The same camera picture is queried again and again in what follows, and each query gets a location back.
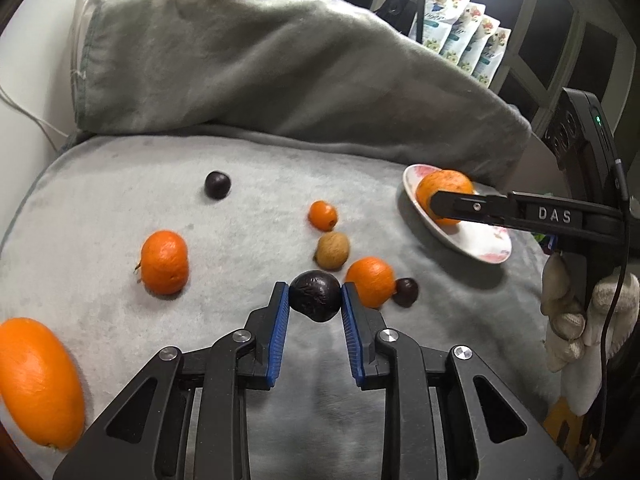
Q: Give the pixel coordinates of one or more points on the large oval orange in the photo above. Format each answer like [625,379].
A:
[40,385]

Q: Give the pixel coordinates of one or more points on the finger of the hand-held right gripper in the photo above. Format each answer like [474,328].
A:
[470,206]

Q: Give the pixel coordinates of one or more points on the person's right hand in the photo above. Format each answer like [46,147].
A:
[562,330]

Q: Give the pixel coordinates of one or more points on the small orange kumquat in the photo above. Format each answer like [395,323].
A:
[322,215]

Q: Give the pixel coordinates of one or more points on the large round orange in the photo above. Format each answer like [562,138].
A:
[442,182]

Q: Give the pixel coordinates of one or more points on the white window frame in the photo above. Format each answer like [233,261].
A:
[577,20]

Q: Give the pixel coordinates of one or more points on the floral white plate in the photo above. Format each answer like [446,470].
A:
[480,246]

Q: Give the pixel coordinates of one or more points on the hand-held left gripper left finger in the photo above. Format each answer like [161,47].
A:
[280,332]

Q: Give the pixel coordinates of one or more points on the grey fleece blanket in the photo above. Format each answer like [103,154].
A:
[250,85]

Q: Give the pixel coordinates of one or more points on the orange tangerine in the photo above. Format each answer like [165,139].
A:
[370,277]
[164,262]

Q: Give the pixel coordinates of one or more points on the dark wrinkled passionfruit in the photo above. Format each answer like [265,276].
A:
[316,297]

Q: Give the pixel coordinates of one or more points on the tan walnut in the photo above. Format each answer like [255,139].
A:
[332,250]

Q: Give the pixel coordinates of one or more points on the white floral refill pouch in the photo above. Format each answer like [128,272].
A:
[442,7]
[482,45]
[492,62]
[467,30]

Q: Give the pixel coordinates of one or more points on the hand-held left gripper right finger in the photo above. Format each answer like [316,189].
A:
[351,332]

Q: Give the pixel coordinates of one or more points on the small dark plum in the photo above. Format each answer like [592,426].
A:
[218,185]
[406,292]

